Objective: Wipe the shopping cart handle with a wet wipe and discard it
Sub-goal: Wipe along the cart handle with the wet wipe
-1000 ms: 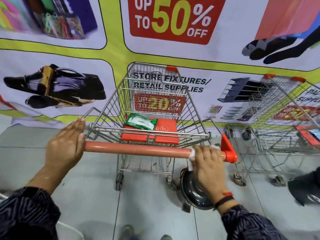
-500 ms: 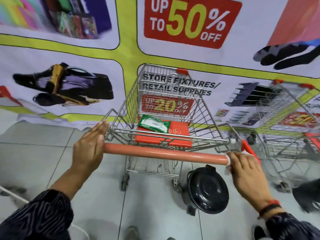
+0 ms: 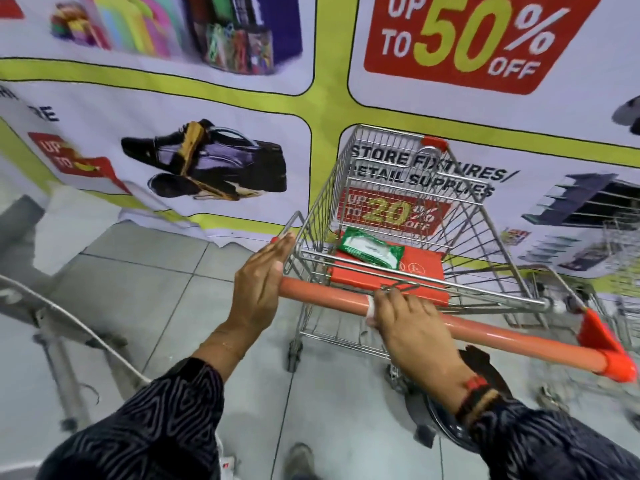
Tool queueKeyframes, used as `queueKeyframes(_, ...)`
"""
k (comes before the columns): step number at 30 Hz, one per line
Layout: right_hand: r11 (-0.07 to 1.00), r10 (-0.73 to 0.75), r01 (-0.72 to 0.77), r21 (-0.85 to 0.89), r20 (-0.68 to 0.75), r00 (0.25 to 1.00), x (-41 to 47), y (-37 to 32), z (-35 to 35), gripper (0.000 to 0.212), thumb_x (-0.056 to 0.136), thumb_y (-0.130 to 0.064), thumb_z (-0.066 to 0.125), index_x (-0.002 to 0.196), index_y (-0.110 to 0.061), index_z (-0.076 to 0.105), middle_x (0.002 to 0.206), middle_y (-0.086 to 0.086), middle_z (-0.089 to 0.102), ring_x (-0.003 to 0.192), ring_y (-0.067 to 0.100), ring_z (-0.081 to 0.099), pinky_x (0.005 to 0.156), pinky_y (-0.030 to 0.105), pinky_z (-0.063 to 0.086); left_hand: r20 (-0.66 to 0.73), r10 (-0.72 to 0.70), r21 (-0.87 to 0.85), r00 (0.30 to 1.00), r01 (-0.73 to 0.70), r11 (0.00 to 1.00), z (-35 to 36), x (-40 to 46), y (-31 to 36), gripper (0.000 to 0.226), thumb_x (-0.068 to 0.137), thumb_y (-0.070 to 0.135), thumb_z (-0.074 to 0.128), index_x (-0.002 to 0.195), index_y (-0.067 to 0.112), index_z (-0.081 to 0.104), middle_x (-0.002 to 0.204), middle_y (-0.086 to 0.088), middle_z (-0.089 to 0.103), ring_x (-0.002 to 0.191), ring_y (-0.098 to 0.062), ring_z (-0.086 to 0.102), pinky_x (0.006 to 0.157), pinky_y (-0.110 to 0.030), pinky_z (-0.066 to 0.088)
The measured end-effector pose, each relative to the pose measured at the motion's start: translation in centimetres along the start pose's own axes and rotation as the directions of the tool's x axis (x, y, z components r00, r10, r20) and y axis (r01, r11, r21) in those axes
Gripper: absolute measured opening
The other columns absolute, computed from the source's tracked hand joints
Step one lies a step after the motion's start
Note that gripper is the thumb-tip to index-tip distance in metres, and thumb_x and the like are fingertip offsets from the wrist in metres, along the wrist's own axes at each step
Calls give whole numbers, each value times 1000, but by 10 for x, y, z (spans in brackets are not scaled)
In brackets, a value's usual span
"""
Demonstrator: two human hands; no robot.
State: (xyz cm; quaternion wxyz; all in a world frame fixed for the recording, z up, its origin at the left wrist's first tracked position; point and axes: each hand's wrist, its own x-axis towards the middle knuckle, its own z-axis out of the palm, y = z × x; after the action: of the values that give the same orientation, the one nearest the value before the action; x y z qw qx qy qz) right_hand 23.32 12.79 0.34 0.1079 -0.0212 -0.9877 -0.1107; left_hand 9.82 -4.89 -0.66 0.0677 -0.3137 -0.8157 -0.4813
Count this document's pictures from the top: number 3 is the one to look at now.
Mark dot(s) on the orange cart seat flap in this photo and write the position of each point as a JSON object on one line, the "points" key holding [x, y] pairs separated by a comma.
{"points": [[420, 272]]}

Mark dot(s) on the green wipes packet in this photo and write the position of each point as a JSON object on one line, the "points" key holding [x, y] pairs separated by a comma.
{"points": [[370, 247]]}

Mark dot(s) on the person's right forearm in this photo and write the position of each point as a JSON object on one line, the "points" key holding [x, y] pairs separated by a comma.
{"points": [[540, 444]]}

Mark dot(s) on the person's left hand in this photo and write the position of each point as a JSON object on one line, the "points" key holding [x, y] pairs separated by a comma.
{"points": [[257, 289]]}

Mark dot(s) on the person's left forearm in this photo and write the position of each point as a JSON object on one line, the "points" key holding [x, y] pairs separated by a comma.
{"points": [[165, 419]]}

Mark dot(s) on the person's right fingers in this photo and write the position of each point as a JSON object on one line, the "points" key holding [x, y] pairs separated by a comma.
{"points": [[397, 303]]}

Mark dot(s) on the person's grey shoe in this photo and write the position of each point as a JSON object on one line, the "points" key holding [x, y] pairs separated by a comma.
{"points": [[299, 462]]}

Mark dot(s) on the black round base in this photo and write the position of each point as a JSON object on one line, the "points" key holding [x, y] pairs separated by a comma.
{"points": [[440, 419]]}

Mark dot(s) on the grey metal stand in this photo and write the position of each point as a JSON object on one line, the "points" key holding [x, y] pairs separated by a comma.
{"points": [[55, 344]]}

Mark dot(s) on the person's right hand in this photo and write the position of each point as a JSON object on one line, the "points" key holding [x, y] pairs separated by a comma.
{"points": [[420, 334]]}

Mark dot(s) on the printed sale banner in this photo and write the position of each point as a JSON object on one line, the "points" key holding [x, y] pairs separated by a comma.
{"points": [[400, 109]]}

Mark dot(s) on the red and black wrist threads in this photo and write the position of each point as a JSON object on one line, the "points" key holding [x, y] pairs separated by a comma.
{"points": [[477, 394]]}

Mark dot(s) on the person's left fingers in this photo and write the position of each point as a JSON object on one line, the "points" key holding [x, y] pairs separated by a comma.
{"points": [[277, 249]]}

